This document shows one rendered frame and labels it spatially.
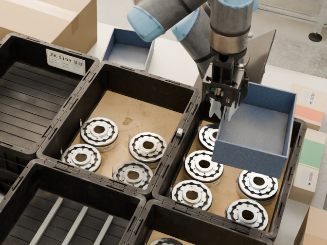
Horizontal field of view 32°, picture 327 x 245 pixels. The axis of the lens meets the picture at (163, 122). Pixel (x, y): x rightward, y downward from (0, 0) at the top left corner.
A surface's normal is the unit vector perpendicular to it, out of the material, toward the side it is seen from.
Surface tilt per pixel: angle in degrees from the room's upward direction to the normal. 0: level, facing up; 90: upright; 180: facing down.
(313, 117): 0
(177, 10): 80
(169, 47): 0
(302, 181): 0
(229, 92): 90
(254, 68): 43
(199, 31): 65
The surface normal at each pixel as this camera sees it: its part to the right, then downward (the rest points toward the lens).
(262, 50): -0.59, -0.69
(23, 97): 0.07, -0.69
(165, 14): 0.10, 0.47
